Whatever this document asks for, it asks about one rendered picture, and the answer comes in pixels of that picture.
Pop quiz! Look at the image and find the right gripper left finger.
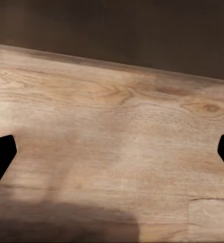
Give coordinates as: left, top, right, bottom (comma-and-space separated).
0, 135, 17, 179

